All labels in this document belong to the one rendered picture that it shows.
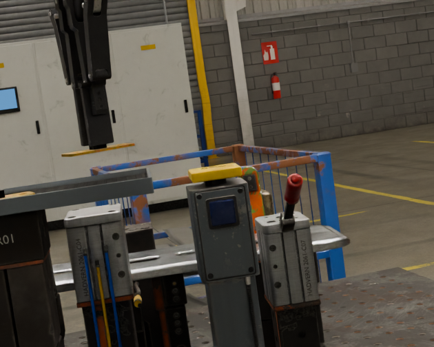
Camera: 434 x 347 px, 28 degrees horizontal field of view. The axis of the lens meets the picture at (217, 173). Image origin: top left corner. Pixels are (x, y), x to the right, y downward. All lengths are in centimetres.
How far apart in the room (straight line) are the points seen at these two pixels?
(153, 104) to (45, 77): 117
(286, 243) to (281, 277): 5
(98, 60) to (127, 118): 832
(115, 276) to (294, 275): 25
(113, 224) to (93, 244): 4
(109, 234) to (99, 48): 28
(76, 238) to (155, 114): 822
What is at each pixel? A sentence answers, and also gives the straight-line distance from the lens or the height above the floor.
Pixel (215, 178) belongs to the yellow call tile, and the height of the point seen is 115.
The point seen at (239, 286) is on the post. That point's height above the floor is 102.
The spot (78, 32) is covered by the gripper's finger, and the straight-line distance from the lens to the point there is 103.
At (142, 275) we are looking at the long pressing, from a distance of 130.
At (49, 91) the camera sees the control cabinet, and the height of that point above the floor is 145.
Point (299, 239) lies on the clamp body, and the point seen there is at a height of 103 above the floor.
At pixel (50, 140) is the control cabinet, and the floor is 94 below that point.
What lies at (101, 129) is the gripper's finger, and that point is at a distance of 103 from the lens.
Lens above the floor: 126
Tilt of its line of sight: 6 degrees down
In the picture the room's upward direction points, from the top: 8 degrees counter-clockwise
